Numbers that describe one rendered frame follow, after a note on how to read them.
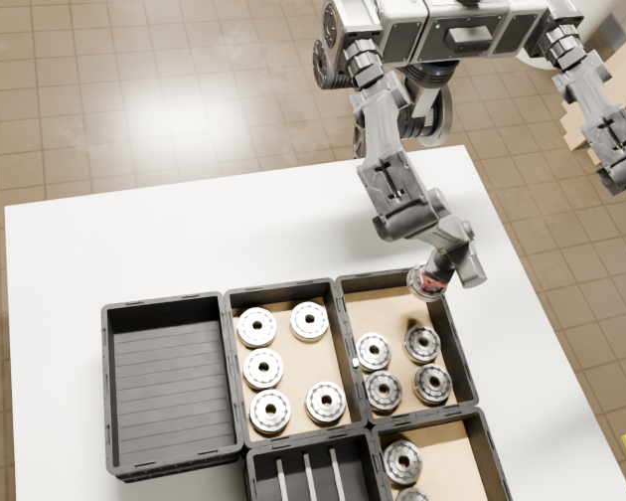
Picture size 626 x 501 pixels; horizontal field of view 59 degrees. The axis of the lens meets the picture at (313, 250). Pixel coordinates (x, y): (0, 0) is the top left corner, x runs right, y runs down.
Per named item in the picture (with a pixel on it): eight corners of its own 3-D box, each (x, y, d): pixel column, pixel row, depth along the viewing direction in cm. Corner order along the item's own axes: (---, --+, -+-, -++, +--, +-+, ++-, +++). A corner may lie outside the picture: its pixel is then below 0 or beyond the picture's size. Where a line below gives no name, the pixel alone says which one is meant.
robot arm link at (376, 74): (375, 56, 111) (352, 70, 112) (391, 93, 106) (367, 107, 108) (391, 80, 118) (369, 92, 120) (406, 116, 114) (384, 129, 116)
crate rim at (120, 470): (101, 308, 137) (99, 304, 135) (222, 293, 144) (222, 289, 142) (107, 477, 120) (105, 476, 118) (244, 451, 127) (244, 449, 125)
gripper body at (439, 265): (460, 254, 136) (473, 241, 130) (446, 286, 131) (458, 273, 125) (437, 242, 137) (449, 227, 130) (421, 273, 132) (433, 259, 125)
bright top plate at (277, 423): (247, 394, 138) (247, 393, 138) (286, 387, 140) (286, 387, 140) (252, 434, 134) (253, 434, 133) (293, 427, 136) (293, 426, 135)
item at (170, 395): (108, 322, 146) (100, 305, 136) (221, 307, 152) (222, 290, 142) (115, 480, 128) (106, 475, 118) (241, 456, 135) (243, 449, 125)
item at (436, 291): (404, 265, 142) (405, 264, 142) (438, 258, 145) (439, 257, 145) (418, 301, 138) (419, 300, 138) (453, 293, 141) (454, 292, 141)
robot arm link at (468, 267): (465, 217, 117) (428, 234, 120) (487, 264, 112) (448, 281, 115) (477, 233, 127) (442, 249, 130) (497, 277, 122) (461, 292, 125)
